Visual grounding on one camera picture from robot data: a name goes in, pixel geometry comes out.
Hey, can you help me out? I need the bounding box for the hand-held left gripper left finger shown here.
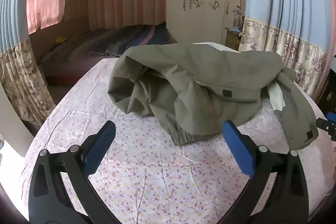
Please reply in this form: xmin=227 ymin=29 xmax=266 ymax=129
xmin=28 ymin=120 xmax=121 ymax=224

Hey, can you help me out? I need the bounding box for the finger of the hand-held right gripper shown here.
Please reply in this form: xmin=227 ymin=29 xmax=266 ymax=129
xmin=316 ymin=113 xmax=336 ymax=142

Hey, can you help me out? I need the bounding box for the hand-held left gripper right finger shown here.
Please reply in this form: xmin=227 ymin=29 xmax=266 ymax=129
xmin=220 ymin=120 xmax=309 ymax=224

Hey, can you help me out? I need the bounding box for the olive green jacket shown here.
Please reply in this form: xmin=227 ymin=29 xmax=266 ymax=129
xmin=108 ymin=42 xmax=319 ymax=151

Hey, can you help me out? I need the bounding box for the bed with floral sheet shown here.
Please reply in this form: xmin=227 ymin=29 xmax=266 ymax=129
xmin=18 ymin=57 xmax=334 ymax=224

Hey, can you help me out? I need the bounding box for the white board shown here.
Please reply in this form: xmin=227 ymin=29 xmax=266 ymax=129
xmin=0 ymin=88 xmax=32 ymax=159

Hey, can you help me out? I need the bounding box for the bed with pink mattress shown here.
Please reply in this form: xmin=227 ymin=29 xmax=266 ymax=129
xmin=39 ymin=23 xmax=179 ymax=85

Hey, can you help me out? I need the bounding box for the wooden nightstand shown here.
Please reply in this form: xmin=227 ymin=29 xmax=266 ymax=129
xmin=224 ymin=27 xmax=243 ymax=50

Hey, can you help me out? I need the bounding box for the striped blanket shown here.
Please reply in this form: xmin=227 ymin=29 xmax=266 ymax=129
xmin=89 ymin=25 xmax=176 ymax=58

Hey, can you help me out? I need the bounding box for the blue floral curtain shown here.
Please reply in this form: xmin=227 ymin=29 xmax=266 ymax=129
xmin=238 ymin=0 xmax=336 ymax=101
xmin=0 ymin=0 xmax=57 ymax=125

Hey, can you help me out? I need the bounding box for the brown headboard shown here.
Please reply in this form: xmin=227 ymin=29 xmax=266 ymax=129
xmin=29 ymin=14 xmax=91 ymax=64

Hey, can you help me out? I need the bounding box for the small table lamp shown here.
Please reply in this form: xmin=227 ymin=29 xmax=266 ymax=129
xmin=232 ymin=6 xmax=243 ymax=29

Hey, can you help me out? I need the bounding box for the white wardrobe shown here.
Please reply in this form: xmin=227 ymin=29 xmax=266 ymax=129
xmin=167 ymin=0 xmax=242 ymax=45

